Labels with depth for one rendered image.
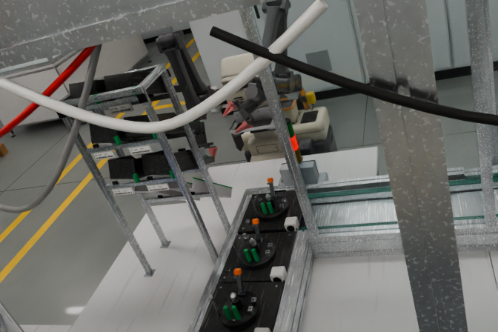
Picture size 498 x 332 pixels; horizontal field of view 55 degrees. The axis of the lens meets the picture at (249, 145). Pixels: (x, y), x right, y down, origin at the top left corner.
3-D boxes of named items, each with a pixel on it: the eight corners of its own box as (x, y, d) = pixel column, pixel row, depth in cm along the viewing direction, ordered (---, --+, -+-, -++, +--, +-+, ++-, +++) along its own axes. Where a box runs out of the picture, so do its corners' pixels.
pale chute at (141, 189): (176, 200, 217) (177, 190, 218) (200, 201, 211) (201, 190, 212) (133, 192, 194) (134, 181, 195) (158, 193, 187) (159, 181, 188)
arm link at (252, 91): (273, 77, 207) (255, 76, 210) (264, 70, 196) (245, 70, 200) (270, 104, 206) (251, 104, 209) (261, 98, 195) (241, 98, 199)
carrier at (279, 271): (237, 238, 186) (227, 213, 181) (297, 235, 178) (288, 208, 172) (219, 286, 167) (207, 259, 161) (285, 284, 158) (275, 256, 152)
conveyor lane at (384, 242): (259, 214, 211) (252, 196, 206) (467, 197, 181) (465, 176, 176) (242, 261, 188) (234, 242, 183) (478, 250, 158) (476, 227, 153)
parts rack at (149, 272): (163, 241, 215) (83, 80, 179) (238, 236, 202) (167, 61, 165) (144, 276, 198) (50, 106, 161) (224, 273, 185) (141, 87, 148)
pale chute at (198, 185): (206, 197, 212) (207, 187, 213) (231, 198, 205) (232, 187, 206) (165, 188, 188) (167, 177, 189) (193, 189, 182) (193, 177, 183)
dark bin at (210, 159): (188, 162, 201) (187, 144, 201) (215, 161, 195) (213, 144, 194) (143, 175, 177) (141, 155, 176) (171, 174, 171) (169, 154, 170)
